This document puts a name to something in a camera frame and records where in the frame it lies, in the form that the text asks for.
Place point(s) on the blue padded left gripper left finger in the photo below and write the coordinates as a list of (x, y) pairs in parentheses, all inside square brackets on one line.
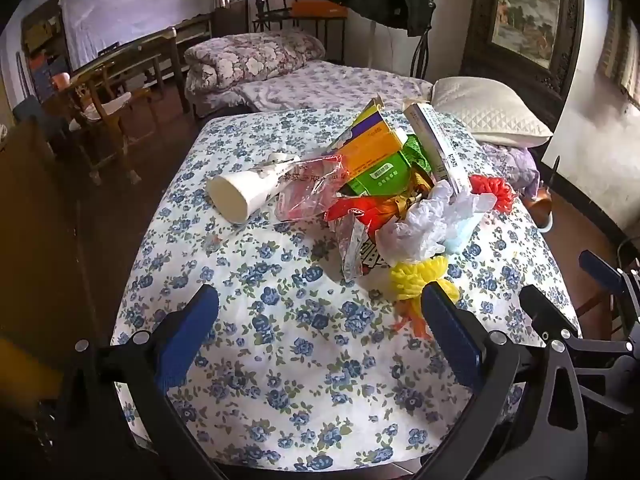
[(149, 364)]

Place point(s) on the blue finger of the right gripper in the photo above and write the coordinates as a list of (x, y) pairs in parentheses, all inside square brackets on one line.
[(605, 275)]

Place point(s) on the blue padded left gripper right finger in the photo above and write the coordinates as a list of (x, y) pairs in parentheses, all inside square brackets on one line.
[(486, 364)]

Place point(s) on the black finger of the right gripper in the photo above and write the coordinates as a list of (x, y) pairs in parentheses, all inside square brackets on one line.
[(547, 320)]

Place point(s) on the red plastic net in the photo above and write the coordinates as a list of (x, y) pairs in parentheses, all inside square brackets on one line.
[(498, 187)]

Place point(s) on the white plastic bag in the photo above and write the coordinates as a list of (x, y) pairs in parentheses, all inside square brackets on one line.
[(422, 233)]

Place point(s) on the red candy wrapper packet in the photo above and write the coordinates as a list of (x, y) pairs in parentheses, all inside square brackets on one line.
[(359, 254)]

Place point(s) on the white long cardboard box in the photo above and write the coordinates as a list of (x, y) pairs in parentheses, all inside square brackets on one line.
[(437, 147)]

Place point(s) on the white paper cup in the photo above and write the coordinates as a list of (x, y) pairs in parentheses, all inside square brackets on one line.
[(238, 195)]

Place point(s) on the green cardboard box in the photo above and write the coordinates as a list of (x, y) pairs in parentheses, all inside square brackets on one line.
[(392, 176)]

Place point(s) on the clear red plastic bag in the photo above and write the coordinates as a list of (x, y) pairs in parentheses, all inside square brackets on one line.
[(310, 187)]

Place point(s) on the red snack wrapper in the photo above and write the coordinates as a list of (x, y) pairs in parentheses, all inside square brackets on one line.
[(373, 212)]

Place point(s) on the teal wash basin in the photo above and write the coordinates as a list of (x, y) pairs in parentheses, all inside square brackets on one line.
[(540, 209)]

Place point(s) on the blue floral bed quilt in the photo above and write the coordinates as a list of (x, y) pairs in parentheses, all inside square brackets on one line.
[(303, 370)]

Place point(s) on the white quilted pillow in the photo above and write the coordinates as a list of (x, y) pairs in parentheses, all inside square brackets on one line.
[(493, 112)]

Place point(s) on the wooden chair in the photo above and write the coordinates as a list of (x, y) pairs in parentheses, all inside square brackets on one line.
[(95, 120)]

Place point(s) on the framed landscape painting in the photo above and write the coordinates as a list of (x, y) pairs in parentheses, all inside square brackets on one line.
[(530, 45)]

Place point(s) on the wooden bench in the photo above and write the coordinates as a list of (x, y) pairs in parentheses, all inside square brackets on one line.
[(152, 47)]

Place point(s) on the purple floral bed sheet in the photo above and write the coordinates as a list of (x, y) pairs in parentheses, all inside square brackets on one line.
[(320, 84)]

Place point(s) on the folded maroon floral duvet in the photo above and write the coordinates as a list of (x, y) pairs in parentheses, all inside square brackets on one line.
[(218, 64)]

